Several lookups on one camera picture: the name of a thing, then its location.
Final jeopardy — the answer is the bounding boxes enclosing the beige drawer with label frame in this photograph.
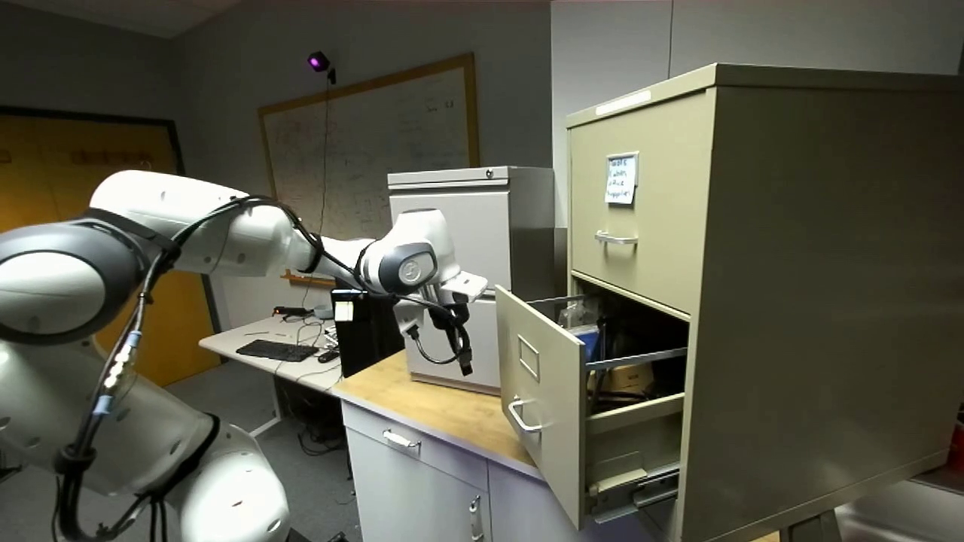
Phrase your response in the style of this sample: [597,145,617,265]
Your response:
[494,284,695,533]

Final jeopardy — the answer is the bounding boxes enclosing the black keyboard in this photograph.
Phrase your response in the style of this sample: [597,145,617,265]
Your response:
[236,338,321,363]

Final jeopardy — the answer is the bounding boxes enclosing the beige metal filing cabinet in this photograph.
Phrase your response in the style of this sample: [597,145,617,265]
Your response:
[562,59,964,542]

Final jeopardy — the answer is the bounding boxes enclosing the yellow door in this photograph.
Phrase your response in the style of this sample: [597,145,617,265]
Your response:
[0,106,222,389]

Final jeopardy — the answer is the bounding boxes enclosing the grey metal filing cabinet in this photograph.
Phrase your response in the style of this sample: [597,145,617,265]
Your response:
[386,163,556,395]

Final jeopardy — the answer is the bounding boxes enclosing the brown paper files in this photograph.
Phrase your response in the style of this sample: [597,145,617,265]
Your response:
[598,359,655,400]

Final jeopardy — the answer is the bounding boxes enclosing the white paper label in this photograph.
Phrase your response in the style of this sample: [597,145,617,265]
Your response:
[601,149,641,212]

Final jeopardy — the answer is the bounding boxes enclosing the silver handle of handled drawer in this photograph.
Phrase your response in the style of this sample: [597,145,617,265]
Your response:
[506,397,547,440]

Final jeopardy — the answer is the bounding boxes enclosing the camera with purple light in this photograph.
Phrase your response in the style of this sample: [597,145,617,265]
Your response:
[303,47,341,86]

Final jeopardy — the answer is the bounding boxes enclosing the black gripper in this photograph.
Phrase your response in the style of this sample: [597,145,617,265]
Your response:
[423,298,476,379]

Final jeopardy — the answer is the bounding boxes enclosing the white office desk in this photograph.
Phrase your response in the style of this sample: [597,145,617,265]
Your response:
[196,314,349,400]

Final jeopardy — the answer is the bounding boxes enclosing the wood framed whiteboard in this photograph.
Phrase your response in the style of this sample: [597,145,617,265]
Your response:
[256,50,481,244]

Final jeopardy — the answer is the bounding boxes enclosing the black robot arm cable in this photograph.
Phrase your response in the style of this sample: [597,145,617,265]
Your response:
[55,192,394,542]

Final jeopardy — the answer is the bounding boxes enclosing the silver horizontal cabinet pull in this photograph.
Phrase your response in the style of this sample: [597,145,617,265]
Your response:
[382,428,423,454]

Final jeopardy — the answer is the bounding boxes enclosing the black computer case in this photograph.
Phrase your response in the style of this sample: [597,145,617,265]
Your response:
[331,287,407,379]

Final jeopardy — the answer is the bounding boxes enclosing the white base cabinet wood top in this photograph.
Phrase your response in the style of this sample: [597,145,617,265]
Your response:
[333,349,655,542]

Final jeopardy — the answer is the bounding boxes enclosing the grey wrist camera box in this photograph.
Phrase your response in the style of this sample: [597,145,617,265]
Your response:
[440,265,494,305]

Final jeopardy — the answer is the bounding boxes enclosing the metal label holder frame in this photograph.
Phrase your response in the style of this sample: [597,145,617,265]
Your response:
[514,332,543,383]

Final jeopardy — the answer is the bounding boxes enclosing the beige drawer with paper label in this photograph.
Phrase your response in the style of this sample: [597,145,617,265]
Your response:
[566,86,718,319]

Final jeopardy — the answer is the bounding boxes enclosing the silver handle of labelled drawer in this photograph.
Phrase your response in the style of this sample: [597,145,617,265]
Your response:
[589,229,641,256]

